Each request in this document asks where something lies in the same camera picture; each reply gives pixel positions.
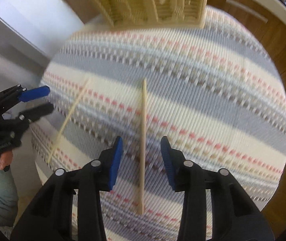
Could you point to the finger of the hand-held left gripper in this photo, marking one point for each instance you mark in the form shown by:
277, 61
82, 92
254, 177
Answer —
42, 109
36, 93

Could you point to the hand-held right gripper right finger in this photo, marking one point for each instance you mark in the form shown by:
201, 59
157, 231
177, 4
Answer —
168, 165

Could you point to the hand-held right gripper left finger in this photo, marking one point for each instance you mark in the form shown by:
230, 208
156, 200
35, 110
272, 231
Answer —
115, 165

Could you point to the wooden chopstick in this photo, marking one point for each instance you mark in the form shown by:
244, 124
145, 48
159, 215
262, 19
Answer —
143, 143
69, 120

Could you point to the yellow plastic utensil basket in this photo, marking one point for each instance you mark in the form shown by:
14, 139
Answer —
143, 2

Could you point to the person's left forearm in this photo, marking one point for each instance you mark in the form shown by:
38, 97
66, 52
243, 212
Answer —
0, 193

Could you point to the striped woven tablecloth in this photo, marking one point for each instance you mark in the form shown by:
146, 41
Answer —
195, 93

